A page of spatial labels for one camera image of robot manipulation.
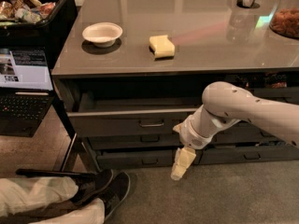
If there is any grey middle drawer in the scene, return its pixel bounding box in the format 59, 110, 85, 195
88, 133, 180, 149

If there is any grey drawer cabinet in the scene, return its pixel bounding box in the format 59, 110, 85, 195
52, 0, 298, 168

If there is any black laptop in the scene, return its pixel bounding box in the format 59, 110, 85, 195
0, 49, 54, 137

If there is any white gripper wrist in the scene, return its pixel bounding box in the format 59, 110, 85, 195
171, 115, 213, 181

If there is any grey bottom drawer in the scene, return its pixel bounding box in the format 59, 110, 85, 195
96, 149, 174, 169

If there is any glass jar of snacks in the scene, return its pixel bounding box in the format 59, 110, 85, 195
269, 0, 299, 39

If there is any right lower grey drawer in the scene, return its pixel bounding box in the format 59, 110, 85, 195
195, 146, 299, 165

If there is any grey drawer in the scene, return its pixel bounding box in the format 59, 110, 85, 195
96, 149, 174, 169
195, 146, 299, 165
68, 93, 201, 137
88, 133, 180, 149

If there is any black shoe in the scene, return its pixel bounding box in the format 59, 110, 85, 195
70, 170, 113, 205
99, 173, 131, 219

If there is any black chair leg bar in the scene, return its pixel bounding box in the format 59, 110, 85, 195
16, 169, 93, 177

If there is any black shoe upper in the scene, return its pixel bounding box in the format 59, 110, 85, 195
70, 170, 113, 205

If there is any black bin of snacks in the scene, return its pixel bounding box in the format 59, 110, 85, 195
0, 0, 78, 68

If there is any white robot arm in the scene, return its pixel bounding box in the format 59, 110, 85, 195
171, 81, 299, 180

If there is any yellow sponge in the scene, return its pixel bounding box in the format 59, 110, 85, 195
149, 35, 175, 59

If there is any white bowl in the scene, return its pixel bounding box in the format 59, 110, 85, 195
82, 22, 122, 48

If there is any person's leg in beige trousers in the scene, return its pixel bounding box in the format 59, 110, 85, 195
0, 177, 78, 217

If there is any black shoe lower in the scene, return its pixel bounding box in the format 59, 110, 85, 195
99, 173, 131, 219

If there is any metal drawer handle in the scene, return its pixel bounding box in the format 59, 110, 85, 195
138, 119, 164, 128

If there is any grey top drawer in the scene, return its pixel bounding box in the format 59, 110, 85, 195
68, 93, 201, 137

